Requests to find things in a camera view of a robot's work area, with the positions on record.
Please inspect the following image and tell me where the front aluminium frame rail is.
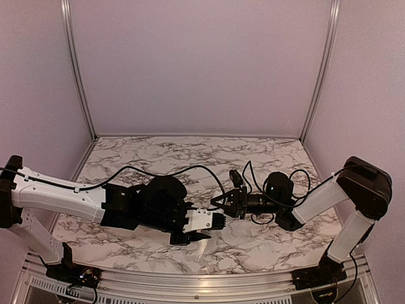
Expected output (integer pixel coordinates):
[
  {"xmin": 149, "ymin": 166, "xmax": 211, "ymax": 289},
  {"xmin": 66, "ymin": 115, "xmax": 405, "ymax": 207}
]
[{"xmin": 11, "ymin": 253, "xmax": 380, "ymax": 303}]

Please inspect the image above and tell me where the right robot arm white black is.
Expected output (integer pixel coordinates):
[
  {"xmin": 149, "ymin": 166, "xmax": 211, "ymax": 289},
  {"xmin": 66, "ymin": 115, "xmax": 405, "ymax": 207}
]
[{"xmin": 210, "ymin": 156, "xmax": 393, "ymax": 284}]

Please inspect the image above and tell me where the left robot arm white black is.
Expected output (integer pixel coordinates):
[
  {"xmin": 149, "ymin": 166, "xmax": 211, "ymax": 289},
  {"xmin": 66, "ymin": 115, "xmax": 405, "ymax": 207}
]
[{"xmin": 1, "ymin": 155, "xmax": 223, "ymax": 282}]

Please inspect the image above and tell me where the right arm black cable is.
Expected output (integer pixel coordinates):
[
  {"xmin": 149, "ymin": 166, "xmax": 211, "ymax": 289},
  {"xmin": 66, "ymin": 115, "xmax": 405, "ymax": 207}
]
[{"xmin": 242, "ymin": 160, "xmax": 338, "ymax": 225}]

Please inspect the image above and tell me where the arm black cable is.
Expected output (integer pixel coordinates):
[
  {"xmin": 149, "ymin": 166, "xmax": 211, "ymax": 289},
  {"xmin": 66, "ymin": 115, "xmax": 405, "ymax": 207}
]
[
  {"xmin": 242, "ymin": 160, "xmax": 338, "ymax": 225},
  {"xmin": 0, "ymin": 165, "xmax": 227, "ymax": 212}
]

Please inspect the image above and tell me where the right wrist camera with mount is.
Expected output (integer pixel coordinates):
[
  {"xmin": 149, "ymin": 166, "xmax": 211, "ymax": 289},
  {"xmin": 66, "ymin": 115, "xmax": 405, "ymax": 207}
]
[{"xmin": 229, "ymin": 169, "xmax": 247, "ymax": 189}]

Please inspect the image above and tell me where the aluminium post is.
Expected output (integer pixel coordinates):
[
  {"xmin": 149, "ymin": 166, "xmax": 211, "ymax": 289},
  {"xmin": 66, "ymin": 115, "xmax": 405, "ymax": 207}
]
[
  {"xmin": 299, "ymin": 0, "xmax": 342, "ymax": 146},
  {"xmin": 61, "ymin": 0, "xmax": 97, "ymax": 141}
]

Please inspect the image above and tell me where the right rear aluminium post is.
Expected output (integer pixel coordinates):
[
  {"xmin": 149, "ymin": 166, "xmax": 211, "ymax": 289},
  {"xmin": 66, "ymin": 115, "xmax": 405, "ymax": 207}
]
[{"xmin": 299, "ymin": 0, "xmax": 342, "ymax": 146}]

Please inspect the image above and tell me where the left rear aluminium post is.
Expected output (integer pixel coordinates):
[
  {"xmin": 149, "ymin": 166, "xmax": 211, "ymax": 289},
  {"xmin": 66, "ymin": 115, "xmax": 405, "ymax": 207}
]
[{"xmin": 61, "ymin": 0, "xmax": 97, "ymax": 141}]

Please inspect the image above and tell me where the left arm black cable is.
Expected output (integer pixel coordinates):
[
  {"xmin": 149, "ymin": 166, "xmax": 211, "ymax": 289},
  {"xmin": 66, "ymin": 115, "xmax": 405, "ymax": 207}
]
[{"xmin": 0, "ymin": 165, "xmax": 227, "ymax": 212}]

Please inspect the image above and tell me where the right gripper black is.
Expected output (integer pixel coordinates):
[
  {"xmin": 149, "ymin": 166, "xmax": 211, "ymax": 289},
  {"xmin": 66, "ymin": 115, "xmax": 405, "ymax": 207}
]
[{"xmin": 211, "ymin": 186, "xmax": 282, "ymax": 219}]

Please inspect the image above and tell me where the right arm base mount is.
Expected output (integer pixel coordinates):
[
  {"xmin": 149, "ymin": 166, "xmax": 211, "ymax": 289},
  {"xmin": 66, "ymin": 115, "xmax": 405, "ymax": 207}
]
[{"xmin": 292, "ymin": 264, "xmax": 347, "ymax": 290}]

